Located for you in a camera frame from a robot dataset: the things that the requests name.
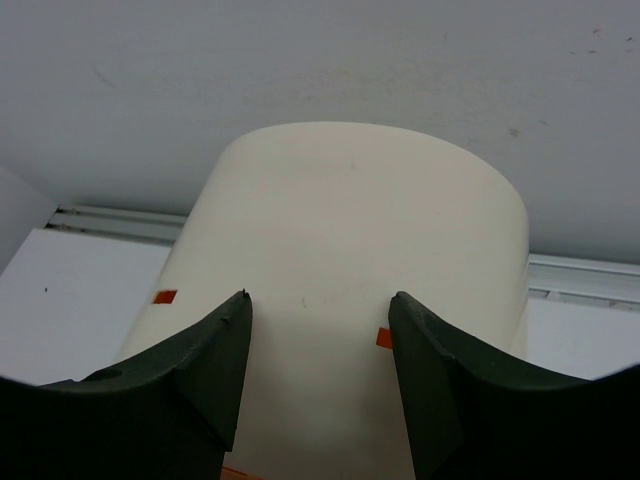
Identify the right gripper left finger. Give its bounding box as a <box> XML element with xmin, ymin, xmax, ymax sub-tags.
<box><xmin>1</xmin><ymin>291</ymin><xmax>252</xmax><ymax>479</ymax></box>

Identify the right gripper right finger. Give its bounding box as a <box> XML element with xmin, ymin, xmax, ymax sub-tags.
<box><xmin>388</xmin><ymin>292</ymin><xmax>639</xmax><ymax>479</ymax></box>

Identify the cream three-drawer storage cabinet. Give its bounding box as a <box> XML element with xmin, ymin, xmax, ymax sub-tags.
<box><xmin>120</xmin><ymin>122</ymin><xmax>529</xmax><ymax>479</ymax></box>

